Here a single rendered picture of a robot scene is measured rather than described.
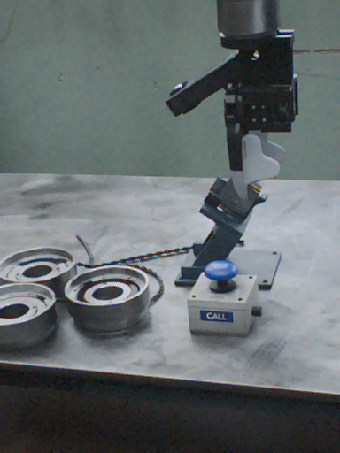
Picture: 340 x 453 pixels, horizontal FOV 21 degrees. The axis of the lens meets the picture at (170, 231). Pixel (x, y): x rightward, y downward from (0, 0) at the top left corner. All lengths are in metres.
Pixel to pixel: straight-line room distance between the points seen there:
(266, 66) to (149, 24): 1.64
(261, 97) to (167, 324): 0.30
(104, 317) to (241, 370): 0.19
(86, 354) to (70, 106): 1.89
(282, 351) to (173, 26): 1.78
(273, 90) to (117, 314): 0.32
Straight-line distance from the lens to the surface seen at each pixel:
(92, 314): 1.10
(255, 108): 1.12
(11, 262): 1.26
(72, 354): 1.08
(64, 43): 2.85
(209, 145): 2.79
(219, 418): 1.37
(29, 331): 1.09
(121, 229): 1.39
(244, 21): 1.08
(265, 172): 1.14
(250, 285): 1.09
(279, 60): 1.10
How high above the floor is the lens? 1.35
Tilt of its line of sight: 24 degrees down
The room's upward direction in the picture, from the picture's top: 6 degrees counter-clockwise
